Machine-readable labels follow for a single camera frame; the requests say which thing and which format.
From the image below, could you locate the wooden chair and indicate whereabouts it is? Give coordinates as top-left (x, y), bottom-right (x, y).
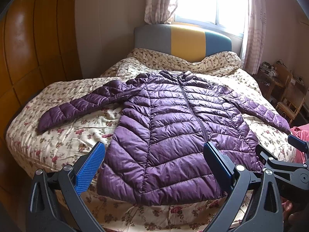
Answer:
top-left (275, 66), bottom-right (308, 124)

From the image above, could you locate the purple quilted down jacket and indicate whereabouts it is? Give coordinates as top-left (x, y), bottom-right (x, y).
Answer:
top-left (38, 71), bottom-right (290, 206)

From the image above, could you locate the left floral curtain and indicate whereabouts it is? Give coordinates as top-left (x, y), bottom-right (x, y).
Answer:
top-left (144, 0), bottom-right (177, 25)

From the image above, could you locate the small-floral pillow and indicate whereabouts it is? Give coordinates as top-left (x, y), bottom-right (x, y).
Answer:
top-left (127, 48), bottom-right (241, 75)

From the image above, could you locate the bright window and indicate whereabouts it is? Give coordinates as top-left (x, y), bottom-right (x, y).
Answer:
top-left (175, 0), bottom-right (248, 37)

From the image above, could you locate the brown wooden wardrobe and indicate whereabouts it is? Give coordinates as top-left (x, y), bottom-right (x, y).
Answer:
top-left (1, 0), bottom-right (82, 224)

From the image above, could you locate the pink cloth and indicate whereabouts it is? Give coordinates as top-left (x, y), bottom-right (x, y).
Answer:
top-left (291, 124), bottom-right (309, 163)

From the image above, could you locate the right pink curtain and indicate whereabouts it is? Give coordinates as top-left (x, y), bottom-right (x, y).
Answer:
top-left (240, 0), bottom-right (267, 74)

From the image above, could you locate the grey yellow blue headboard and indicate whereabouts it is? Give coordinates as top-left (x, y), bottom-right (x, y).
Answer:
top-left (134, 24), bottom-right (232, 62)

